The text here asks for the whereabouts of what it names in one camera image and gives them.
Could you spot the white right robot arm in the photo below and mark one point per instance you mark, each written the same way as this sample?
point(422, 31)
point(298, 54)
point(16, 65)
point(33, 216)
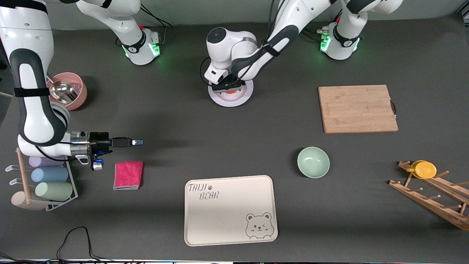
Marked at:
point(33, 110)

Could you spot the purple cup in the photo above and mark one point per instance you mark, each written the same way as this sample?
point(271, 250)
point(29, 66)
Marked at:
point(45, 162)

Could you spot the yellow mug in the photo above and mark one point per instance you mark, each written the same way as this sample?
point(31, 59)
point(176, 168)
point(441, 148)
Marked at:
point(425, 169)

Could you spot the metal scoop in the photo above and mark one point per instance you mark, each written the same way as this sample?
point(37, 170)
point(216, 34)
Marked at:
point(62, 91)

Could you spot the cream tray with bear print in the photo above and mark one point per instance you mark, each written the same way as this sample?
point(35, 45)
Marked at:
point(227, 212)

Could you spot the beige cup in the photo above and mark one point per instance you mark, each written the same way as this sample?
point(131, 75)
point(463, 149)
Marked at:
point(18, 200)

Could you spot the orange fruit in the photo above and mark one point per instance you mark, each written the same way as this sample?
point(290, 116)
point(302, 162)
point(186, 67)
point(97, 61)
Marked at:
point(231, 92)

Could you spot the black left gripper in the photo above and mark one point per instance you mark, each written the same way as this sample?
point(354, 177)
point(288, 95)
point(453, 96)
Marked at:
point(229, 85)

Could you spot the pink ribbed bowl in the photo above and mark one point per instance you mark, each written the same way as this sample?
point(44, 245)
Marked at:
point(78, 93)

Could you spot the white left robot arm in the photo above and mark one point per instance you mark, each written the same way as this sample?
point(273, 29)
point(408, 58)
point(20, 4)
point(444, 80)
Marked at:
point(234, 44)

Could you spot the green cup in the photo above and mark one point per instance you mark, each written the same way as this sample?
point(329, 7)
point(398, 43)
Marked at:
point(54, 191)

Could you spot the green bowl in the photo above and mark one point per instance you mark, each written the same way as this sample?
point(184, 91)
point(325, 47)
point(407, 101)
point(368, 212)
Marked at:
point(313, 162)

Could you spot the blue cup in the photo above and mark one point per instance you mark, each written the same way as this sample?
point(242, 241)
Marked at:
point(49, 174)

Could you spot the pink folded cloth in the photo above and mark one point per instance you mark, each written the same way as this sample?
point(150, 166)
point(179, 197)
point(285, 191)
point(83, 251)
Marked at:
point(128, 175)

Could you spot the wooden cutting board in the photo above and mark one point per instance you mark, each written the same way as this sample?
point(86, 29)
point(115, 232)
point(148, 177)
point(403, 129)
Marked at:
point(355, 110)

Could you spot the wooden mug rack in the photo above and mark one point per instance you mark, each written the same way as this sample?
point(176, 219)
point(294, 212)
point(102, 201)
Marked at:
point(425, 201)

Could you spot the white rack with wooden rod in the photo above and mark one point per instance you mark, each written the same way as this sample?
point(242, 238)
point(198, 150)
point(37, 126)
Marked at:
point(22, 176)

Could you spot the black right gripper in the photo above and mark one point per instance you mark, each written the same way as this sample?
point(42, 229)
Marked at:
point(99, 139)

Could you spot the white round plate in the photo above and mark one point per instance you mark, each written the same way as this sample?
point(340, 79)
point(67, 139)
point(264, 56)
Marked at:
point(231, 101)

